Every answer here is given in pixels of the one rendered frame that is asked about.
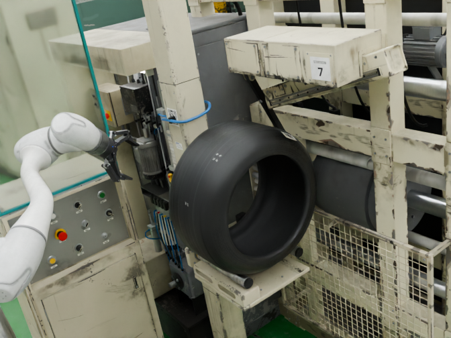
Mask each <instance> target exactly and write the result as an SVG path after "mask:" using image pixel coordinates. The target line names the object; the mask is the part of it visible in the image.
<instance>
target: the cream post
mask: <svg viewBox="0 0 451 338"><path fill-rule="evenodd" d="M142 4H143V8H144V13H145V17H146V23H147V26H148V32H149V36H150V41H151V45H152V51H153V55H154V61H155V64H156V70H157V73H158V79H159V82H160V89H161V93H162V98H163V102H164V108H165V111H166V117H167V118H168V111H167V108H170V109H174V110H176V111H177V117H178V120H179V121H183V120H187V119H190V118H192V117H194V116H197V115H199V114H201V113H202V112H204V111H205V103H204V99H203V92H202V88H201V81H200V77H199V70H198V66H197V59H196V55H195V48H194V43H193V37H192V33H191V26H190V21H189V14H188V11H187V4H186V0H142ZM168 126H169V130H170V136H171V140H172V146H173V149H174V155H175V158H176V162H177V163H178V161H179V160H180V158H181V156H182V155H183V153H184V151H185V150H186V149H187V147H188V146H189V145H190V143H191V142H192V141H193V140H194V139H195V138H196V137H197V136H198V135H200V134H201V133H203V132H204V131H205V130H207V129H209V126H208V121H207V114H204V115H203V116H201V117H200V118H197V119H195V120H192V121H190V122H188V123H180V124H179V127H177V126H175V125H171V124H170V123H169V122H168ZM175 142H178V143H180V144H182V148H183V150H180V149H178V148H177V146H176V143H175ZM202 285H203V291H204V295H205V300H206V304H207V310H208V313H209V319H210V323H211V329H212V332H213V338H247V336H246V329H245V325H244V318H243V314H242V310H241V309H240V308H238V307H237V306H236V305H234V304H232V303H231V302H230V301H228V300H227V299H225V298H224V297H222V296H221V295H220V294H218V293H217V292H215V291H214V290H212V289H210V287H208V286H206V285H205V284H204V283H202Z"/></svg>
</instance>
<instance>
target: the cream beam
mask: <svg viewBox="0 0 451 338"><path fill-rule="evenodd" d="M224 43H225V50H226V55H227V60H228V68H229V72H233V73H238V74H247V75H252V76H260V77H265V78H274V79H279V80H288V81H293V82H302V83H307V84H312V85H321V86H326V87H335V88H338V87H341V86H343V85H346V84H348V83H350V82H353V81H355V80H358V79H360V78H362V76H363V64H362V57H363V56H364V55H367V54H370V53H372V52H375V51H377V50H380V49H382V35H381V29H360V28H338V27H295V26H273V25H268V26H264V27H260V28H258V29H255V30H251V31H248V32H244V33H241V34H237V35H234V36H230V37H228V38H224ZM310 56H313V57H321V58H329V59H330V74H331V81H326V80H316V79H312V77H311V64H310Z"/></svg>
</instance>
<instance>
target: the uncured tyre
mask: <svg viewBox="0 0 451 338"><path fill-rule="evenodd" d="M282 132H285V133H288V132H286V131H284V130H282V129H279V128H276V127H271V126H268V125H263V124H259V123H255V122H251V121H246V120H233V121H226V122H223V123H219V124H217V125H214V126H212V127H210V128H209V129H207V130H205V131H204V132H203V133H201V134H200V135H198V136H197V137H196V138H195V139H194V140H193V141H192V142H191V143H190V145H189V146H188V147H187V149H186V150H185V151H184V153H183V155H182V156H181V158H180V160H179V161H178V163H177V166H176V168H175V170H174V173H173V175H172V180H171V183H170V190H169V197H168V205H169V212H170V218H171V221H172V224H173V227H174V229H175V231H176V233H177V235H178V236H179V237H180V239H181V241H182V242H183V243H184V244H185V245H186V246H187V247H188V248H189V249H190V250H191V251H192V252H194V253H196V254H197V255H198V256H201V257H202V258H203V259H205V260H207V261H208V262H210V263H211V264H213V265H214V266H216V267H218V268H219V269H221V270H223V271H226V272H229V273H233V274H242V275H248V274H256V273H259V272H262V271H265V270H267V269H269V268H271V267H273V266H274V265H275V264H277V263H279V262H280V261H281V260H282V259H284V258H285V257H286V256H288V255H289V254H290V253H291V252H292V251H293V250H294V249H295V247H296V246H297V244H298V243H299V242H300V241H301V239H302V237H303V236H304V234H305V232H306V231H307V228H308V227H309V224H310V222H311V218H312V216H313V212H314V208H315V202H316V196H317V184H316V177H315V170H314V167H313V162H312V160H311V157H310V155H309V153H308V151H307V150H306V148H305V146H304V145H303V144H302V143H301V142H300V141H299V140H298V139H297V138H295V139H296V140H297V141H295V140H293V139H290V138H287V137H285V135H284V134H283V133H282ZM288 134H290V133H288ZM199 138H202V139H199ZM203 139H206V140H209V141H210V142H208V141H205V140H203ZM217 152H219V153H221V154H223V156H222V157H221V158H220V160H219V161H218V163H215V162H213V161H211V160H212V158H213V157H214V155H216V153H217ZM255 163H257V166H258V188H257V191H256V195H255V197H254V200H253V202H252V204H251V206H250V208H249V209H248V211H247V213H246V214H245V215H244V216H243V217H242V218H241V219H240V220H239V221H238V222H237V223H236V224H235V225H233V226H231V227H230V228H229V227H228V213H229V207H230V202H231V199H232V195H233V193H234V191H235V189H236V187H237V185H238V183H239V181H240V179H241V178H242V177H243V175H244V174H245V173H246V172H247V171H248V169H249V168H251V167H252V166H253V165H254V164H255ZM185 200H186V201H189V208H186V207H185V206H184V205H185Z"/></svg>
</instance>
